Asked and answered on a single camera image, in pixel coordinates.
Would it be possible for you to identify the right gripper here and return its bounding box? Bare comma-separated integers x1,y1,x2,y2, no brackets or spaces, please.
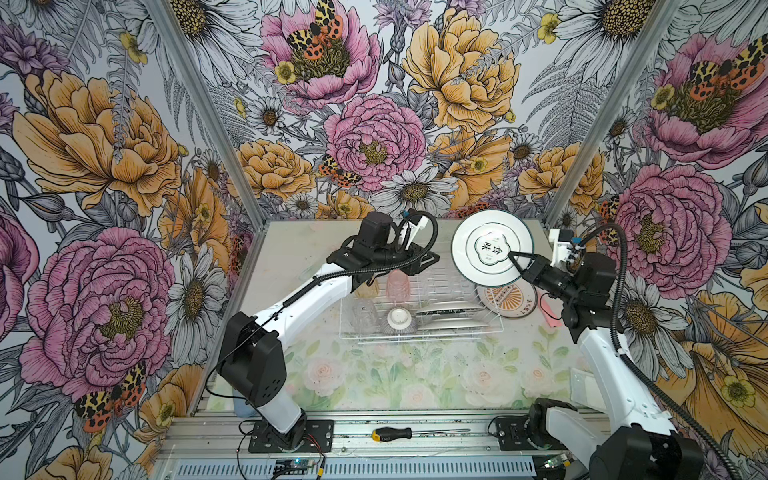
510,251,585,303

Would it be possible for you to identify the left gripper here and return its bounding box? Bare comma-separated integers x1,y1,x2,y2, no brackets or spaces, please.
374,237,439,276

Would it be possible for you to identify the white green rim plate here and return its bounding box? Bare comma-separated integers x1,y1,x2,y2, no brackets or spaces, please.
451,210,534,287

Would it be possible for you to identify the white wire dish rack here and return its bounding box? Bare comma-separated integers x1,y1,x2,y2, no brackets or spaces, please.
339,261,503,343

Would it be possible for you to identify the orange pattern plate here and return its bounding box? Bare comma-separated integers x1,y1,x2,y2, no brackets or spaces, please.
476,281,538,319

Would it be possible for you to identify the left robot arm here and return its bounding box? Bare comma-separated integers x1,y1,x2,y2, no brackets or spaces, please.
215,209,440,450

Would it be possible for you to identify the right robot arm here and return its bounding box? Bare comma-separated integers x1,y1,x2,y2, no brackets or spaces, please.
509,252,705,479

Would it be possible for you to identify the white square dish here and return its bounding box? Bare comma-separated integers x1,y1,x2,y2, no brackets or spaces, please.
569,368,607,413

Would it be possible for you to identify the yellow glass cup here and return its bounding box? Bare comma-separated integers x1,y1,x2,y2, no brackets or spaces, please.
354,280,380,299

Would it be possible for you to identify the pink glass cup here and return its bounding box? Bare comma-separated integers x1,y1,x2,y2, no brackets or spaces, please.
386,269,411,303

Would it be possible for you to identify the clear glass cup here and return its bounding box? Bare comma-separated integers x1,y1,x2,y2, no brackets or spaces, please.
350,299,379,335

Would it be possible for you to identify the striped small bowl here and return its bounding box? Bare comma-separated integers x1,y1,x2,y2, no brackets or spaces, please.
382,307,418,335

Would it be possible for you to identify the black yellow screwdriver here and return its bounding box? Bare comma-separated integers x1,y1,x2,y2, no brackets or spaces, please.
371,427,470,443

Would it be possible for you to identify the blue grey sponge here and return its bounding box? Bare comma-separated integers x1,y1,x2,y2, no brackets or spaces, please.
233,396,258,418

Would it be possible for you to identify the green circuit board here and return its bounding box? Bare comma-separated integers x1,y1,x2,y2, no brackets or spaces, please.
272,458,322,479

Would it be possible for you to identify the white vented panel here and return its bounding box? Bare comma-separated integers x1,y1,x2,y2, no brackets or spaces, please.
165,456,536,479

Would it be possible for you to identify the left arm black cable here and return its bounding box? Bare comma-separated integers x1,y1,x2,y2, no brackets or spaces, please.
206,211,440,400

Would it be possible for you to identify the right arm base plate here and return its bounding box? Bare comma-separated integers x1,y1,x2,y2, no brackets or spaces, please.
492,416,538,452

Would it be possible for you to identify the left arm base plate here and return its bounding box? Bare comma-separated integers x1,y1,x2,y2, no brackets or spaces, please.
248,419,334,454

